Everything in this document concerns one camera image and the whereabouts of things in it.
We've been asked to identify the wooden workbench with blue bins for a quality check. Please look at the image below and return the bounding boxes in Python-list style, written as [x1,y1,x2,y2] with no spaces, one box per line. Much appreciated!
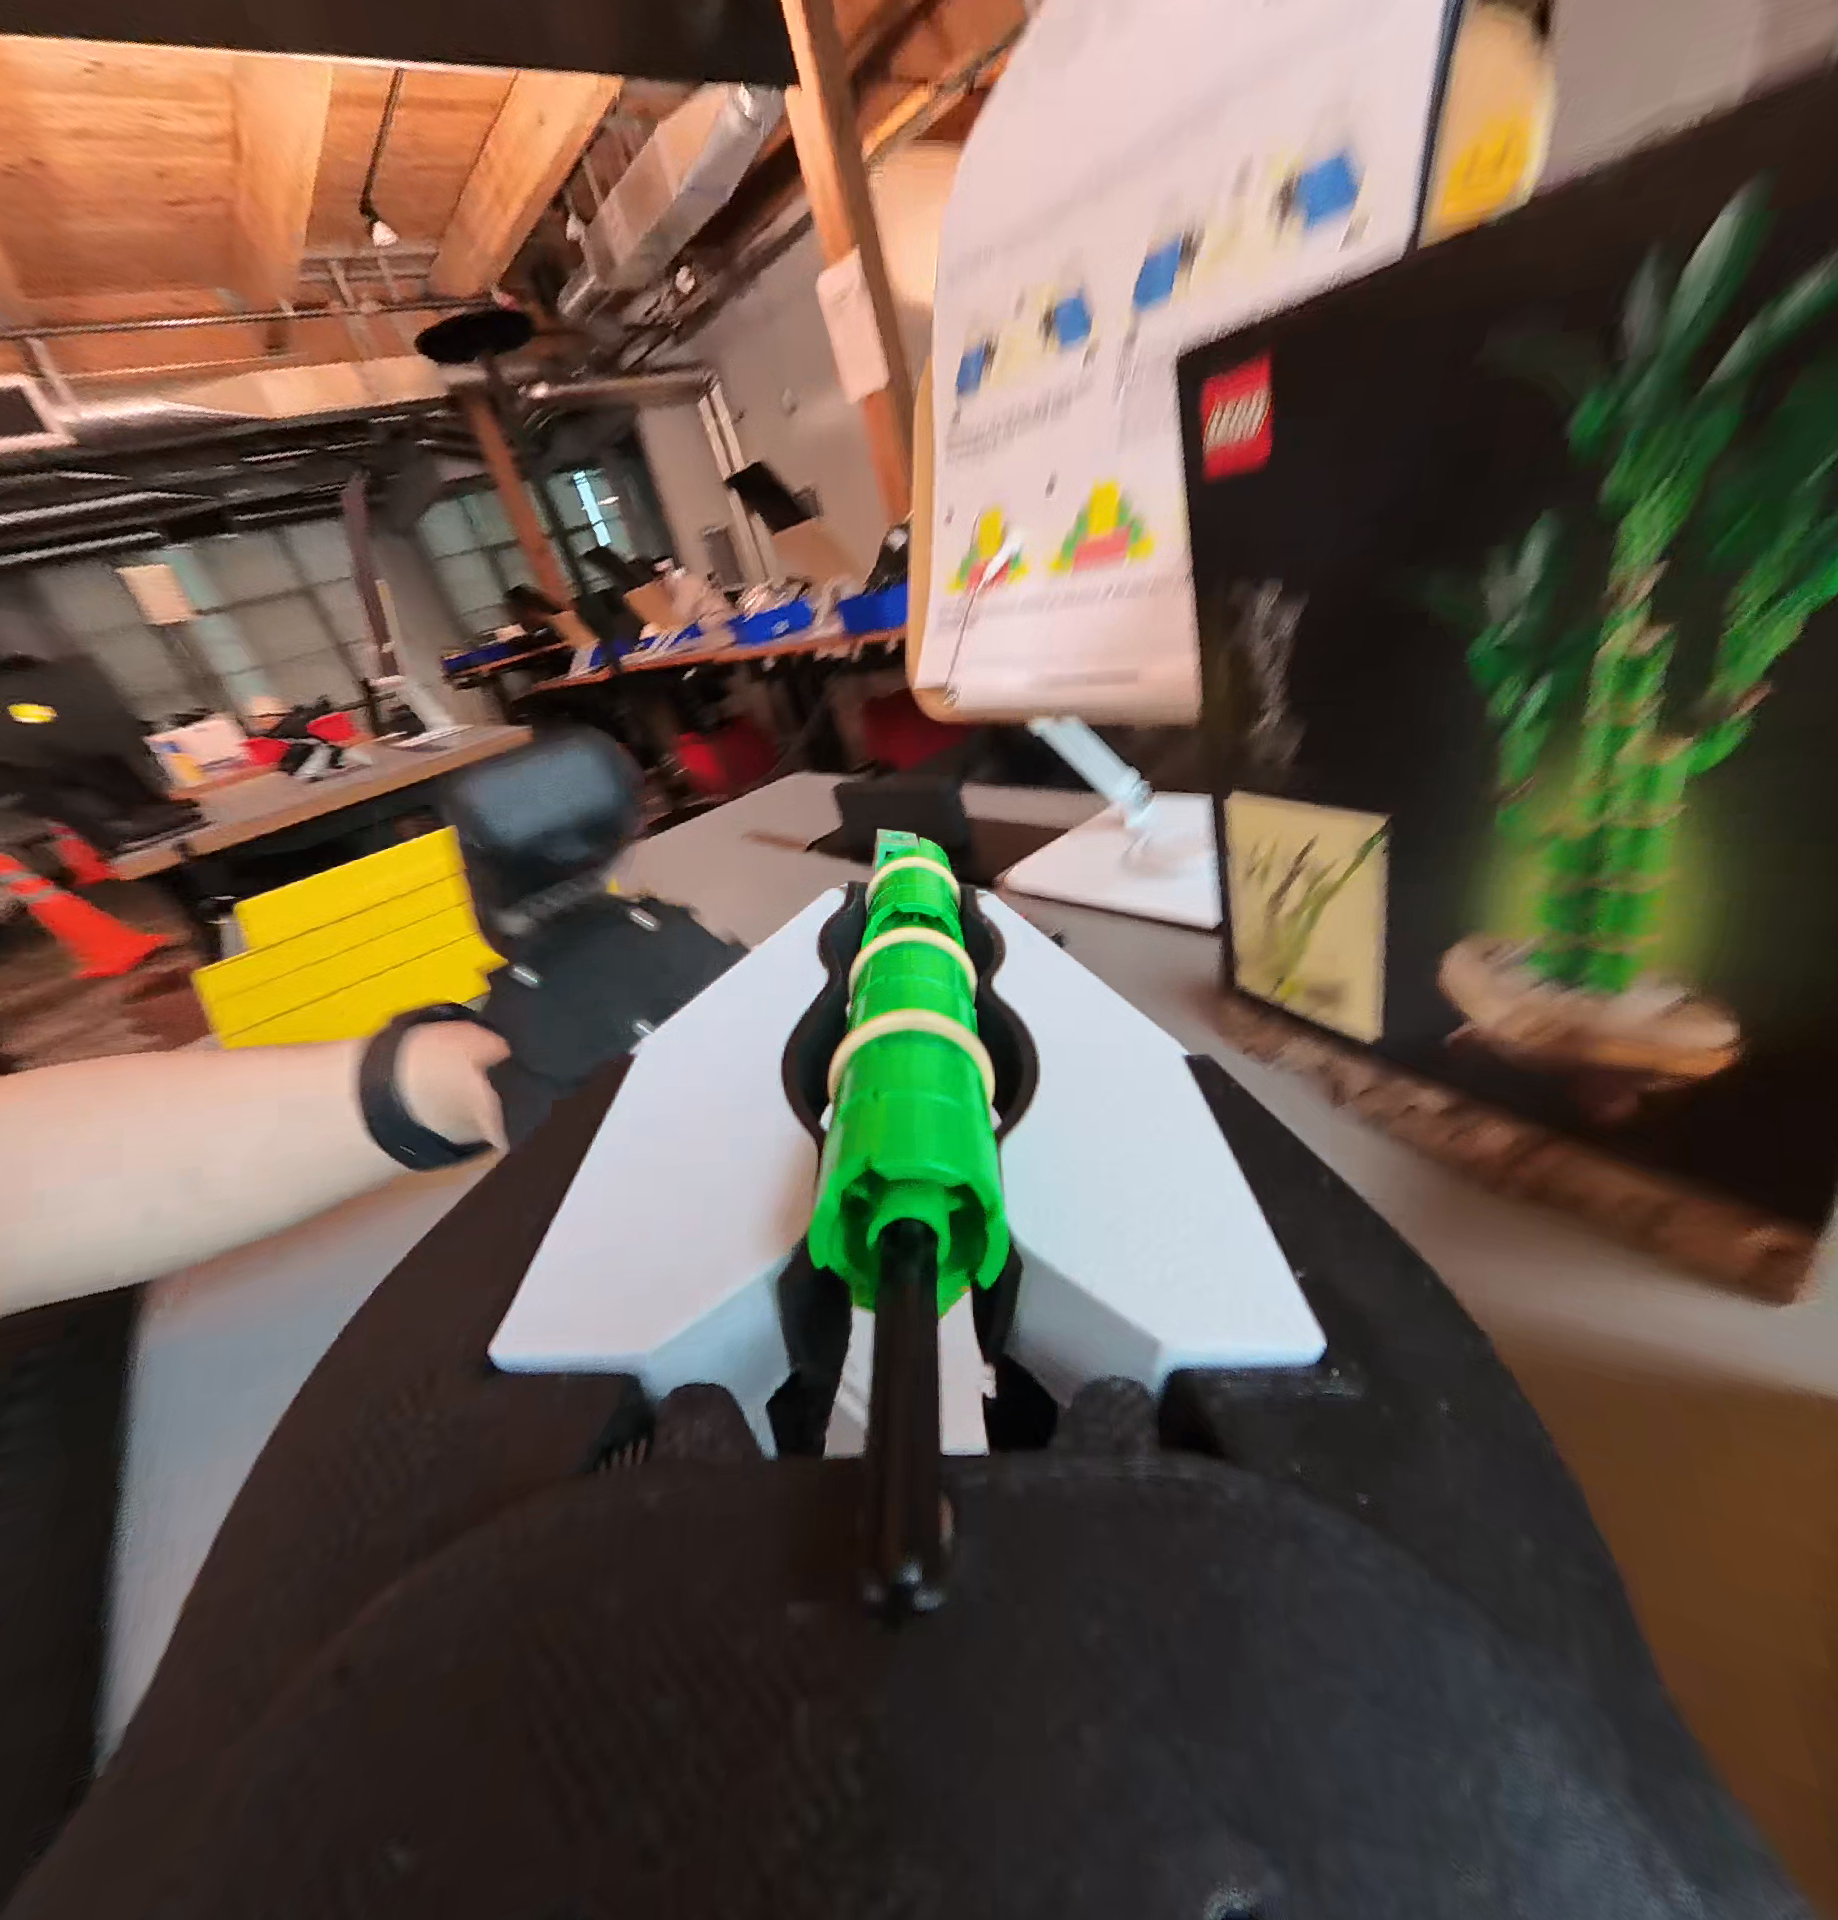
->
[442,576,915,713]

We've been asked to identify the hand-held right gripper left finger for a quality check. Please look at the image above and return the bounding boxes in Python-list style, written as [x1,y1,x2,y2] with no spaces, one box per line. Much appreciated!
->
[489,883,866,1460]

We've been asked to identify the wooden table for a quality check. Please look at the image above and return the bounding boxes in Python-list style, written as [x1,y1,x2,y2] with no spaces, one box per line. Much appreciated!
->
[105,723,538,884]

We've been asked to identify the black wristband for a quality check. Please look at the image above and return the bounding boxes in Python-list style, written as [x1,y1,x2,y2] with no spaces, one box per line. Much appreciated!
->
[356,1002,495,1174]

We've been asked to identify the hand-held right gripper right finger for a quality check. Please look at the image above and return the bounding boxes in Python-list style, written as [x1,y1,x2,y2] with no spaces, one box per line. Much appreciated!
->
[972,889,1328,1419]

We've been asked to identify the white stand base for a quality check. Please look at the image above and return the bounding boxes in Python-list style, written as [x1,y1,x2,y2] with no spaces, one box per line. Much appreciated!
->
[999,717,1224,935]

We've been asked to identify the person's left hand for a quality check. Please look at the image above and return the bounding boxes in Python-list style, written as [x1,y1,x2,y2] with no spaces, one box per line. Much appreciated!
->
[403,1021,516,1156]

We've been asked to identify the instruction sheet on stand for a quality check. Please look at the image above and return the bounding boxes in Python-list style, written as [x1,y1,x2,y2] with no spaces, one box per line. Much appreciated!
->
[907,0,1557,728]

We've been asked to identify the black toy set box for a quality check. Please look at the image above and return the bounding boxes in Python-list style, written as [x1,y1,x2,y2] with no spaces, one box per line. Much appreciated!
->
[1174,67,1838,1304]

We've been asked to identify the green brick bamboo stalk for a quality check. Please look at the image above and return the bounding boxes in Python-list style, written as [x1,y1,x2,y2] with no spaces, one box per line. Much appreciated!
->
[805,828,1013,1621]

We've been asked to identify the yellow box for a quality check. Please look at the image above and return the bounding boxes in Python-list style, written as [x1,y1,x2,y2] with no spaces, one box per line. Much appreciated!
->
[190,822,509,1053]

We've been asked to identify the orange traffic cone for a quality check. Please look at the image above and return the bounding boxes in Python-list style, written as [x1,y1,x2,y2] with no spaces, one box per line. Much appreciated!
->
[0,847,173,981]

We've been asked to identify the person's left forearm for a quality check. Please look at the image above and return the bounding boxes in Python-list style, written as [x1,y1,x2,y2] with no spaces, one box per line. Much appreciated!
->
[0,1036,412,1340]

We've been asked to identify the black pendant lamp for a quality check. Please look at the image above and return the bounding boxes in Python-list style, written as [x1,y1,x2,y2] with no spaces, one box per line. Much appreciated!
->
[414,306,536,370]

